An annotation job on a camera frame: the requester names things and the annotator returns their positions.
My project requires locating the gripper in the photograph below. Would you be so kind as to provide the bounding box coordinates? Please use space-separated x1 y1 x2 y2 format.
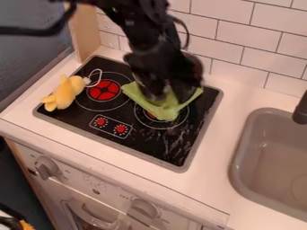
122 49 206 104

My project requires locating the green spatula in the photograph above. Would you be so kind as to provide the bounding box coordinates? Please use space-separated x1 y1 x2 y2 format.
119 81 205 121

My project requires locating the toy stove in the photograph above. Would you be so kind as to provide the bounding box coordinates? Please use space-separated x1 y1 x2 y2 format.
32 54 224 174

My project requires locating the wooden board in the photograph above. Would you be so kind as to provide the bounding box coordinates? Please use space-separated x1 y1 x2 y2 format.
66 4 102 63

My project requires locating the yellow plush toy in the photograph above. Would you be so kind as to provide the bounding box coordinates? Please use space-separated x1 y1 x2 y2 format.
39 68 105 112

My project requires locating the toy sink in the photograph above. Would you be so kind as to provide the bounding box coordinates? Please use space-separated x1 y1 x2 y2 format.
227 107 307 223

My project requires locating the tap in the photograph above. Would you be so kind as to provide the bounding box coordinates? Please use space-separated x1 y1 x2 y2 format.
291 89 307 126

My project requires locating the black cable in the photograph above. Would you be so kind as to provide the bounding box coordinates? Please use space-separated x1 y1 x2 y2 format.
0 2 78 38

